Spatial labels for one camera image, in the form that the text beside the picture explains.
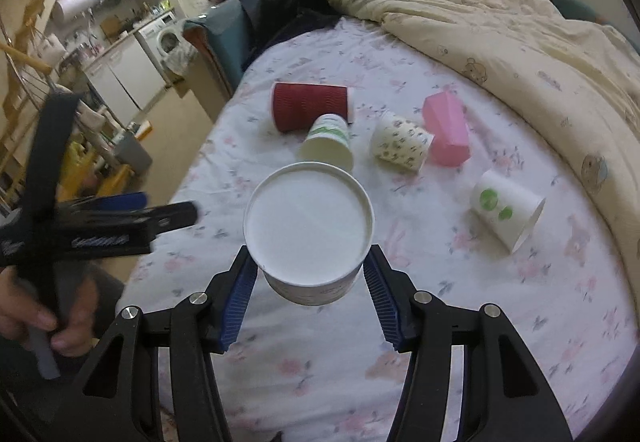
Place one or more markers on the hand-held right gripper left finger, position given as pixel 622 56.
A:
pixel 234 309

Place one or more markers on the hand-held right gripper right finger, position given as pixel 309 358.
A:
pixel 382 309

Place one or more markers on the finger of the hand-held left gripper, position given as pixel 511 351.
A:
pixel 122 201
pixel 172 217

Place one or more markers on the large white paper cup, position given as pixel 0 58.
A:
pixel 309 222

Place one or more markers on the green dotted white paper cup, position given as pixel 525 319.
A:
pixel 506 209

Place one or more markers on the small patterned paper cup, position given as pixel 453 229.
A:
pixel 399 144

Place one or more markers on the green striped white paper cup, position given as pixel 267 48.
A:
pixel 327 144

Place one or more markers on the red ribbed paper cup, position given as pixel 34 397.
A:
pixel 307 108

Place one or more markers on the pink plastic cup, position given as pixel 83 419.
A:
pixel 446 129

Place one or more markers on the person's left hand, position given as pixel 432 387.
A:
pixel 75 322

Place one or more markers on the grey bin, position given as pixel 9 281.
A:
pixel 133 151

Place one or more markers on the floral bed sheet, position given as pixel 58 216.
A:
pixel 310 392

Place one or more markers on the white kitchen base cabinet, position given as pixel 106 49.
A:
pixel 127 72

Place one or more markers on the wooden staircase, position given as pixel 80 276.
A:
pixel 25 37

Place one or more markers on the cardboard box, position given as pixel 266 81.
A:
pixel 110 27

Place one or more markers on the translucent plastic bag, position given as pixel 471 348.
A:
pixel 178 56

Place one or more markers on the white washing machine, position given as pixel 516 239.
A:
pixel 165 38

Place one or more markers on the teal armchair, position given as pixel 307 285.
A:
pixel 215 39

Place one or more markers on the pile of dark clothes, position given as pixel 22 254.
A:
pixel 287 2

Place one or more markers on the cream bear print comforter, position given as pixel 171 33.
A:
pixel 500 37

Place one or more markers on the teal pillow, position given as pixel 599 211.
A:
pixel 575 6

